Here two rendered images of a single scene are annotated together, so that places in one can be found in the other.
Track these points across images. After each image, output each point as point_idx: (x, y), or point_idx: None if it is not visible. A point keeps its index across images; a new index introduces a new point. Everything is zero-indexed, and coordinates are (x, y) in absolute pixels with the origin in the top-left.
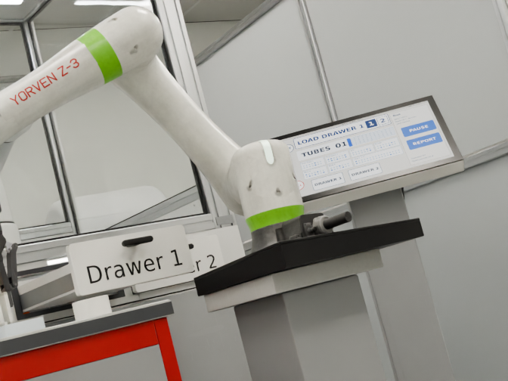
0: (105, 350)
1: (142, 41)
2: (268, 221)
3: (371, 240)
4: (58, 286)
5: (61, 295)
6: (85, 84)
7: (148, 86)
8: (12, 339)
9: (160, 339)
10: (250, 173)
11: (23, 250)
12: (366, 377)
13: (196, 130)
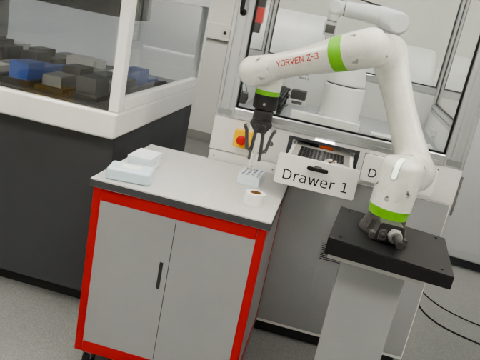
0: (223, 228)
1: (362, 58)
2: (373, 210)
3: (400, 270)
4: None
5: None
6: (320, 70)
7: (382, 78)
8: (178, 201)
9: (257, 238)
10: (380, 176)
11: (304, 126)
12: (371, 330)
13: (396, 121)
